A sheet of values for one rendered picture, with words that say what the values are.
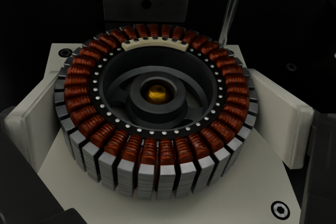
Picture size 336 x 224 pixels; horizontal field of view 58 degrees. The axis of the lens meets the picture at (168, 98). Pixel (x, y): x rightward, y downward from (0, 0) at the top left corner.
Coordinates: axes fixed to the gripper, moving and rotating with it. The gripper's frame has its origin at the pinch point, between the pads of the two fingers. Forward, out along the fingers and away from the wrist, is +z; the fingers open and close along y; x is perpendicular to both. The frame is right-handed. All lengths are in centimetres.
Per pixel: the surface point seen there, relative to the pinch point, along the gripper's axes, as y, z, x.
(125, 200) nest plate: -1.9, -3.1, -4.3
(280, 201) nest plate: 6.4, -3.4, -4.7
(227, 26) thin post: 5.9, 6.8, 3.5
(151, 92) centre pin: -0.4, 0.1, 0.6
